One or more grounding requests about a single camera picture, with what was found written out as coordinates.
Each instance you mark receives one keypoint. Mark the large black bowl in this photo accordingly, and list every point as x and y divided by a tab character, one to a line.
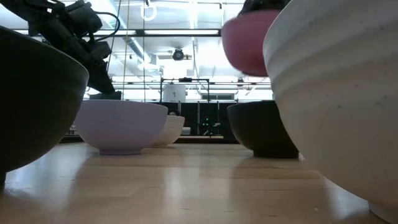
37	102

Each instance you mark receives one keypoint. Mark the lavender bowl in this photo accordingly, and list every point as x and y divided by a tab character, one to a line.
121	127

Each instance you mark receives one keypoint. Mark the large white ribbed bowl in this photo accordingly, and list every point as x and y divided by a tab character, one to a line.
339	102

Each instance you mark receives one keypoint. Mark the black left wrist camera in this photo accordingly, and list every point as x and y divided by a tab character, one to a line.
84	18

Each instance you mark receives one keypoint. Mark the small black bowl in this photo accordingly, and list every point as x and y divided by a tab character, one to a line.
258	127

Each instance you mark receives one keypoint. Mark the white box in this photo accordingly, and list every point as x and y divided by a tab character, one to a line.
174	93

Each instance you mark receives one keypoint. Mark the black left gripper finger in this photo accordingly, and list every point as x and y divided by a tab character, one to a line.
101	77

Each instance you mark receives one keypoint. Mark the pink bowl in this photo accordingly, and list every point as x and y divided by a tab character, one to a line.
245	43

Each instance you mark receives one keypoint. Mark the small white bowl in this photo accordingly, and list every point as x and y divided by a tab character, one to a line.
172	129

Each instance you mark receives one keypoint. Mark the black metal frame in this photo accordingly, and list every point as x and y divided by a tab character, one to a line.
208	90

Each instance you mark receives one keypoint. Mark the black overhead camera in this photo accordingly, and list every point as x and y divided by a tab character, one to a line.
178	54

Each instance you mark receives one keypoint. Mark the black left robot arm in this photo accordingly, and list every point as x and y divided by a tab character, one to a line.
18	7

